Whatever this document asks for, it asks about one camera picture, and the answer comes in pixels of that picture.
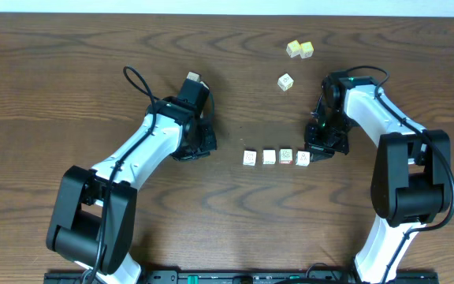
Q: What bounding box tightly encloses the wooden block yellow print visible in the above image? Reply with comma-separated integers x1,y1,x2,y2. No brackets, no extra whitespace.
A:
286,40,302,58

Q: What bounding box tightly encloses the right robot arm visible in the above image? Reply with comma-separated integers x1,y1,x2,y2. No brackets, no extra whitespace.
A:
304,69,454,283

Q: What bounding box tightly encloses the wooden block red print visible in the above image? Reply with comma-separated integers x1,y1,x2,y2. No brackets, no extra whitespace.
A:
187,72,200,83

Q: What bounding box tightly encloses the wooden block blue side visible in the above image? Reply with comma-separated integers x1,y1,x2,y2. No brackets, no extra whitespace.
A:
243,150,257,166

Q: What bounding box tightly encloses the wooden block yellow K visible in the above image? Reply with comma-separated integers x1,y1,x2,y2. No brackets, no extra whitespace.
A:
200,81,210,90

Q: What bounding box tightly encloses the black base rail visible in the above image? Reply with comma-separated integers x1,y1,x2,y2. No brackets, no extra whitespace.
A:
43,268,440,284

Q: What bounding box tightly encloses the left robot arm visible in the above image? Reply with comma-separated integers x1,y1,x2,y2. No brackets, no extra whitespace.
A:
46,97,216,283

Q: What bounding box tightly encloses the wooden block plain top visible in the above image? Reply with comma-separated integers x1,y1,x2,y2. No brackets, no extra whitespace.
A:
262,149,277,165

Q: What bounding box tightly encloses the wooden block red side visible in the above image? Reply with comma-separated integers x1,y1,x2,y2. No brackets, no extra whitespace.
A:
296,151,311,166

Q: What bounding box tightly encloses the yellow framed wooden block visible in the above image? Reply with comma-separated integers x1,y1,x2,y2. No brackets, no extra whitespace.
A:
300,41,314,59

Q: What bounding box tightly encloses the wooden block soccer ball A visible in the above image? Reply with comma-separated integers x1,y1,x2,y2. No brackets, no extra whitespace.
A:
279,148,293,164

